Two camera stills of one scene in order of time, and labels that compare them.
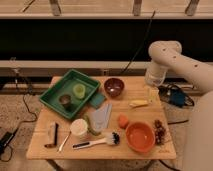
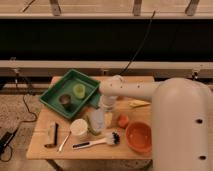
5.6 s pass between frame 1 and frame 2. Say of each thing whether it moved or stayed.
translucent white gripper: moved
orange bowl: stayed
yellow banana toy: stayed
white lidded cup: stayed
